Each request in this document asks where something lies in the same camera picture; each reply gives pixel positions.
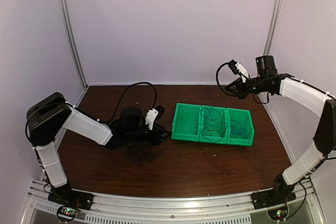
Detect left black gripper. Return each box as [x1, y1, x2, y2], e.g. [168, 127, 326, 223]
[125, 122, 172, 146]

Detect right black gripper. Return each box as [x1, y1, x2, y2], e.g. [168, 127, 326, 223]
[225, 76, 269, 100]

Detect light blue cable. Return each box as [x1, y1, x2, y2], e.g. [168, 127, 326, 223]
[229, 123, 249, 138]
[230, 119, 249, 135]

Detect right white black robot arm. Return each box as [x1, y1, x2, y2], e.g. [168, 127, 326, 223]
[219, 55, 335, 204]

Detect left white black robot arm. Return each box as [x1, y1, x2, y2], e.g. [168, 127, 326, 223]
[25, 92, 172, 205]

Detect left green plastic bin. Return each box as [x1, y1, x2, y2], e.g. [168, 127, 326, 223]
[171, 103, 202, 142]

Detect green plastic bin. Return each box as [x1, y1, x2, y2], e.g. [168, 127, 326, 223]
[199, 105, 229, 144]
[171, 103, 202, 142]
[227, 108, 255, 147]

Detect middle green plastic bin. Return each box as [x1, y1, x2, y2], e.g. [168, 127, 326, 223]
[199, 105, 229, 144]

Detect right green plastic bin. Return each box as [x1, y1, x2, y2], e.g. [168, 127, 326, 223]
[227, 108, 255, 147]

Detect left round circuit board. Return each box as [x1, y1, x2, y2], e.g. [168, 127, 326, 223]
[56, 206, 79, 222]

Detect round circuit board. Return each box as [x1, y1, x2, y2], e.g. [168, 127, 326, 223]
[267, 206, 289, 221]
[56, 206, 79, 222]

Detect right round circuit board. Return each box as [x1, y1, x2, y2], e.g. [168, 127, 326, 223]
[267, 206, 289, 221]

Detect right black camera cable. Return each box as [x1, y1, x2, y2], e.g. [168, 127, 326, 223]
[215, 62, 237, 96]

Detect black camera cable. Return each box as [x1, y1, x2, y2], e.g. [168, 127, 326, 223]
[215, 62, 237, 96]
[97, 82, 158, 125]

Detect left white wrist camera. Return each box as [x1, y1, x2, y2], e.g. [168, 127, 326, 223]
[145, 105, 165, 130]

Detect left black camera cable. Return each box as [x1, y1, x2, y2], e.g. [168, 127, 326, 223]
[97, 82, 158, 125]

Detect right aluminium frame post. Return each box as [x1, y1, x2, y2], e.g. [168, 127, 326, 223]
[254, 0, 287, 88]

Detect aluminium frame post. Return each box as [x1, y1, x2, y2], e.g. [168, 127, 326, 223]
[254, 0, 287, 88]
[59, 0, 88, 89]

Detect aluminium front rail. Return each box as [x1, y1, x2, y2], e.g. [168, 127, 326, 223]
[26, 176, 322, 224]

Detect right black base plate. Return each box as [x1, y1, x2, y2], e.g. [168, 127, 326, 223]
[250, 189, 296, 210]

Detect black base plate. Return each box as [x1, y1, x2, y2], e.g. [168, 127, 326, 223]
[48, 191, 93, 210]
[250, 189, 296, 210]

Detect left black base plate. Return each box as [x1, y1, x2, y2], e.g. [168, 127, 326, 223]
[48, 191, 93, 210]

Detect left aluminium frame post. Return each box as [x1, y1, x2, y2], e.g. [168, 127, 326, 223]
[59, 0, 88, 89]

